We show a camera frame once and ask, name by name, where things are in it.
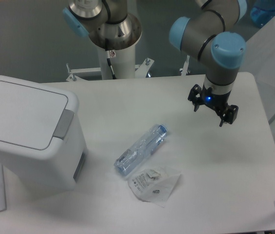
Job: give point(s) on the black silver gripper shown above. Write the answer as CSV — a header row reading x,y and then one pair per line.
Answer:
x,y
215,97

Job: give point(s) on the second grey robot arm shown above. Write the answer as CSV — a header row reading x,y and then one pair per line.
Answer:
x,y
107,23

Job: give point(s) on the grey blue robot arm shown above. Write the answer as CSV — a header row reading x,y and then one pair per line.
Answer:
x,y
207,39

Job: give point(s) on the white plastic trash can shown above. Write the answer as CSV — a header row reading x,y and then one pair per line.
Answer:
x,y
59,164

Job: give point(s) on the white trash can lid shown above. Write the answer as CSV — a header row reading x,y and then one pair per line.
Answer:
x,y
28,115

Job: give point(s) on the clear plastic water bottle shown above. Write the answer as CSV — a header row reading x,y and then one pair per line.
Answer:
x,y
140,150

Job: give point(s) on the crumpled clear plastic bag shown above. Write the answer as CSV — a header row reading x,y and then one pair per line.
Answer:
x,y
154,185

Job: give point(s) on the blue water jug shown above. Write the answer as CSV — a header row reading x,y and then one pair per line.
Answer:
x,y
262,12

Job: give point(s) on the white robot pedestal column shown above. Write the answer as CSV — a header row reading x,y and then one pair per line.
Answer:
x,y
120,61

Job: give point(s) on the white pedestal base frame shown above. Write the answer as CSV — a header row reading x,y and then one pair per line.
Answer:
x,y
141,71

